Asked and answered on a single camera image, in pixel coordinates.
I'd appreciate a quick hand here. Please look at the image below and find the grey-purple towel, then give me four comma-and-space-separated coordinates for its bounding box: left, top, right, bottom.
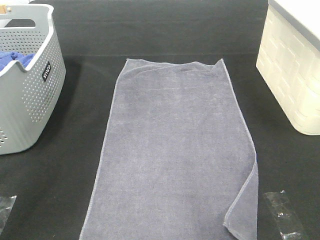
79, 59, 259, 240

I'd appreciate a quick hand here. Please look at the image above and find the clear tape strip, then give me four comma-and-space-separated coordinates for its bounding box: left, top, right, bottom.
263, 190, 310, 240
0, 195, 17, 233

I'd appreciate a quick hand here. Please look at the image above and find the grey perforated laundry basket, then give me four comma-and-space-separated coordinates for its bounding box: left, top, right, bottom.
0, 3, 66, 155

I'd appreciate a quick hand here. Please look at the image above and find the black table mat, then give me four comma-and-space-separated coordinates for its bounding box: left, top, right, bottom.
0, 0, 320, 240

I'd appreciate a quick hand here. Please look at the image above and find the clear tape strip right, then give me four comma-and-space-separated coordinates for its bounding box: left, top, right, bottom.
263, 190, 310, 240

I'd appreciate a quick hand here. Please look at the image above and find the blue towel in basket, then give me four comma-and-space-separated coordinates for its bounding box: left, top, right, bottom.
0, 51, 35, 71

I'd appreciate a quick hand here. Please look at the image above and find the clear tape strip left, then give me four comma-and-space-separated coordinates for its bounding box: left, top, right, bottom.
0, 195, 17, 233

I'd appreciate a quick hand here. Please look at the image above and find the cream white storage bin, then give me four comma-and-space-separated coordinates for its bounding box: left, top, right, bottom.
256, 0, 320, 136

